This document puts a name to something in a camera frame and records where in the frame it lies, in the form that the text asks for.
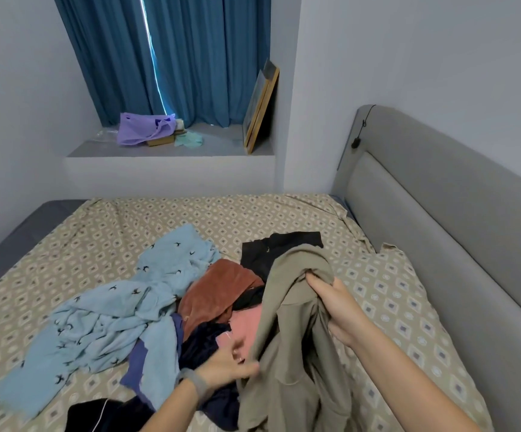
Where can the person's left hand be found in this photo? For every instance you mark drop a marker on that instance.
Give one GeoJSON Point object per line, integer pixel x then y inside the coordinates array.
{"type": "Point", "coordinates": [224, 364]}

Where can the person's right hand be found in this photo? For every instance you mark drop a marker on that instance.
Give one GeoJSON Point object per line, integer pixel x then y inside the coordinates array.
{"type": "Point", "coordinates": [341, 310]}

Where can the navy velvet garment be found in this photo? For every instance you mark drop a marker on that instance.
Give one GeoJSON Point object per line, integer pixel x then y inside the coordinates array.
{"type": "Point", "coordinates": [206, 342]}

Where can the pink shirt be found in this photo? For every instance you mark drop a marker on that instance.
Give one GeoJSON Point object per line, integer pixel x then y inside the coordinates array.
{"type": "Point", "coordinates": [242, 328]}

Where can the light blue fleece garment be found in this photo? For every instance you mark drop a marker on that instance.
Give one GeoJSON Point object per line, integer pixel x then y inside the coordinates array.
{"type": "Point", "coordinates": [161, 360]}

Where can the olive green trousers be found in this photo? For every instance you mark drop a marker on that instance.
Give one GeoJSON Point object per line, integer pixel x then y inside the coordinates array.
{"type": "Point", "coordinates": [292, 373]}

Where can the rust brown garment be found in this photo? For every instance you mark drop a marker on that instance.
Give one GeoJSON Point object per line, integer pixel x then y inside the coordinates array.
{"type": "Point", "coordinates": [215, 292]}

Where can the purple-blue garment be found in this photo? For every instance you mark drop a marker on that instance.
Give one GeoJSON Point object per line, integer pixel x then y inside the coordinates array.
{"type": "Point", "coordinates": [134, 369]}

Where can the black garment yellow print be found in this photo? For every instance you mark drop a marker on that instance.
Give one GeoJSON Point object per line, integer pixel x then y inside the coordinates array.
{"type": "Point", "coordinates": [269, 249]}

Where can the light blue fleece pajama pants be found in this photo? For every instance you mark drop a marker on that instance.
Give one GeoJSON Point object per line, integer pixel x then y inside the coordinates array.
{"type": "Point", "coordinates": [98, 319]}

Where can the bed with patterned beige sheet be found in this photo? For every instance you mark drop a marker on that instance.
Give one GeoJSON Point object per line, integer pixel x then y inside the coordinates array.
{"type": "Point", "coordinates": [98, 238]}

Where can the person's right forearm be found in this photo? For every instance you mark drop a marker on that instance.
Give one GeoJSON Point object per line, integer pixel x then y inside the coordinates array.
{"type": "Point", "coordinates": [413, 382]}

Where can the grey band wristwatch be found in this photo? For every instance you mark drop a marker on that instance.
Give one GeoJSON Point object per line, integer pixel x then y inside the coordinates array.
{"type": "Point", "coordinates": [192, 382]}

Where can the patterned beige pillow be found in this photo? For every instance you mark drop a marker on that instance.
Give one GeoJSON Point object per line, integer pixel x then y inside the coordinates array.
{"type": "Point", "coordinates": [386, 292]}

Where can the grey upholstered headboard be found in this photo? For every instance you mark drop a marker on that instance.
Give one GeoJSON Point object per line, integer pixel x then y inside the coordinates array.
{"type": "Point", "coordinates": [449, 220]}

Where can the leaning wooden picture frames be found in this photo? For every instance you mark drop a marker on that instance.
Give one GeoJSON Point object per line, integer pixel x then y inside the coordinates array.
{"type": "Point", "coordinates": [260, 108]}

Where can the teal small item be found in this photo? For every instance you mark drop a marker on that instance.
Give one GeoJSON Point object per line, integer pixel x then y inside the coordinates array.
{"type": "Point", "coordinates": [189, 139]}

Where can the small wooden box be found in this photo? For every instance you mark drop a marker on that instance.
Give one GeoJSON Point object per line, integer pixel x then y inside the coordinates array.
{"type": "Point", "coordinates": [162, 140]}

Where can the purple cloth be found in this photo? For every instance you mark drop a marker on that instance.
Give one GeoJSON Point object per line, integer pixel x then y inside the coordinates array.
{"type": "Point", "coordinates": [139, 128]}

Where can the clear plastic bag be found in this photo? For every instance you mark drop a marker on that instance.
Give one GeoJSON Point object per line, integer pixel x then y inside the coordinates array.
{"type": "Point", "coordinates": [105, 136]}

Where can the blue curtain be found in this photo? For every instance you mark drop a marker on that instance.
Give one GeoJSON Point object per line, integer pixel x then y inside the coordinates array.
{"type": "Point", "coordinates": [197, 49]}

